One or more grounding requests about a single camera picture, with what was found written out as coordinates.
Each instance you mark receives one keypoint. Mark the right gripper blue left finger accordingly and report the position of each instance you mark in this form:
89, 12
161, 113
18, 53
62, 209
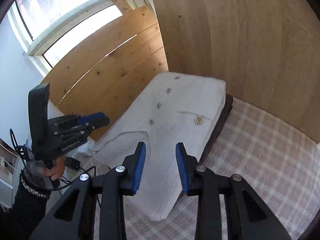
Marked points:
137, 175

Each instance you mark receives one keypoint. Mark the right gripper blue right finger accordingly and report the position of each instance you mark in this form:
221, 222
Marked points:
182, 162

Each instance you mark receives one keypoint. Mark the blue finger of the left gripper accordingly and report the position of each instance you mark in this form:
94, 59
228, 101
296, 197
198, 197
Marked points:
88, 118
96, 124

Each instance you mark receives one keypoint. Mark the cream knit cardigan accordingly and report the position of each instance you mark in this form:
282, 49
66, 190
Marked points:
172, 108

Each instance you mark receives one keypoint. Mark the person's left hand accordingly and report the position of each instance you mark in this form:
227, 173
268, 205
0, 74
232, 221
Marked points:
56, 172

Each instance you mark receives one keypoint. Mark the white power strip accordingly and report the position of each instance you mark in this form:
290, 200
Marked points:
86, 148

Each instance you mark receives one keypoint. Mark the black power adapter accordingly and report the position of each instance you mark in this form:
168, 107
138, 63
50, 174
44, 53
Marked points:
72, 163

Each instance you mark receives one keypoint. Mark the pine slatted headboard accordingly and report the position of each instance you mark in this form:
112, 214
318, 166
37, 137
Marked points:
110, 68

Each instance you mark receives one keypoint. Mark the brown folded garment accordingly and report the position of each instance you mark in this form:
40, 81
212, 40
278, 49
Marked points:
218, 128

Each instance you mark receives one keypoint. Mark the light oak wardrobe panel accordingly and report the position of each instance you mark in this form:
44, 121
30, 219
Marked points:
267, 51

